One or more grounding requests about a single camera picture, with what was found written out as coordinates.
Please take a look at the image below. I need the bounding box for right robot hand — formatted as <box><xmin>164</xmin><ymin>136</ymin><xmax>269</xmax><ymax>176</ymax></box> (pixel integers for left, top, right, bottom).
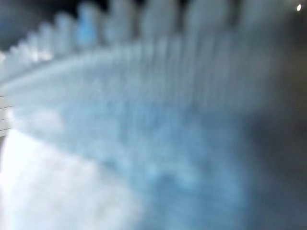
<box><xmin>0</xmin><ymin>0</ymin><xmax>113</xmax><ymax>50</ymax></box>

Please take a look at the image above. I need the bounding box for light blue knitted garment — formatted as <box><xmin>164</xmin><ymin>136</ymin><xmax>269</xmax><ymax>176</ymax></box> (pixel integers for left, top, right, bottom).
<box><xmin>0</xmin><ymin>0</ymin><xmax>307</xmax><ymax>230</ymax></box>

